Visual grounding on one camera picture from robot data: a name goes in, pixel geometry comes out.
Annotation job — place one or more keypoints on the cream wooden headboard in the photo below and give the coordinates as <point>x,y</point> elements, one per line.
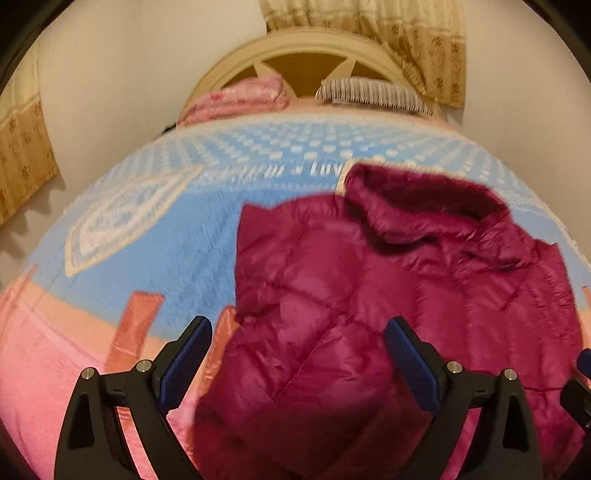
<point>295,46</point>

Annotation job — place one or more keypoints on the blue and pink printed blanket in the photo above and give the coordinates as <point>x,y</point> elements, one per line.
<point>184,240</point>

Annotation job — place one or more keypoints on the maroon puffer jacket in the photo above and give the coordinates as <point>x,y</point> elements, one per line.
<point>332,295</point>

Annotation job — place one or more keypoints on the striped pillow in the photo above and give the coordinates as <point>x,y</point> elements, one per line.
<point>369,90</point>

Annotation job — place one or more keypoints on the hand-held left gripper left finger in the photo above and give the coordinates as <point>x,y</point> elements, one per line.
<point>182,364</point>

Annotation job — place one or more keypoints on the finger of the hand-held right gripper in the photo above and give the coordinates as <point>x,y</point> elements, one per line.
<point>577,399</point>

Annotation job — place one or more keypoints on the beige floral curtain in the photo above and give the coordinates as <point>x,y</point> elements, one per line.
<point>406,32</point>
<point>23,152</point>

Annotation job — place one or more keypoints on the pink folded quilt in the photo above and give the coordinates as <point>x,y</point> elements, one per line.
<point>240,97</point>

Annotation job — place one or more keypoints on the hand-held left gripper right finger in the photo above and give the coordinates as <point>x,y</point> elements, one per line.
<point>413,364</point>

